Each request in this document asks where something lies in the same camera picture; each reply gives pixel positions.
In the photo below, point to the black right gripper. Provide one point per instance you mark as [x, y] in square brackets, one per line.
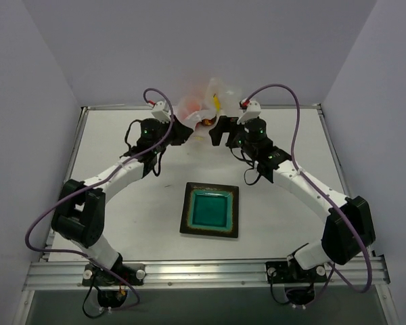
[224, 126]

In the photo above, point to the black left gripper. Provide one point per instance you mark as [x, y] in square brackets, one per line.
[181, 129]

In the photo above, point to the translucent white plastic bag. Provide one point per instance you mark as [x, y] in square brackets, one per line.
[199, 105]

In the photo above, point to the dark brown fake fruit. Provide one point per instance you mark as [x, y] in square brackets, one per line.
[208, 122]

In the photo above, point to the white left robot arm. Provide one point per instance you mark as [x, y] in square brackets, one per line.
[80, 216]

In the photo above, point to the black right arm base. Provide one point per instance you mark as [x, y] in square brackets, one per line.
[299, 284]

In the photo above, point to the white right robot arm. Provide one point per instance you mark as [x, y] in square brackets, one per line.
[348, 229]

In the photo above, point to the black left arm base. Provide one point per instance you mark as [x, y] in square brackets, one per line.
[115, 288]

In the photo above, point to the yellow fake fruit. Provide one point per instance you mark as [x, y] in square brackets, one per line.
[216, 102]

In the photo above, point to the teal square ceramic plate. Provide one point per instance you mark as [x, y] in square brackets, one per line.
[210, 210]

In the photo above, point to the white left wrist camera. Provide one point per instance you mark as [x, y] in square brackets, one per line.
[161, 111]

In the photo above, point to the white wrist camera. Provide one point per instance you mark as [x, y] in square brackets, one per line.
[161, 111]
[250, 109]

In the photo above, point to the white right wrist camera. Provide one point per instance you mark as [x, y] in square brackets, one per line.
[250, 109]

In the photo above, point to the aluminium front rail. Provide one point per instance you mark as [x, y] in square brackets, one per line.
[228, 273]

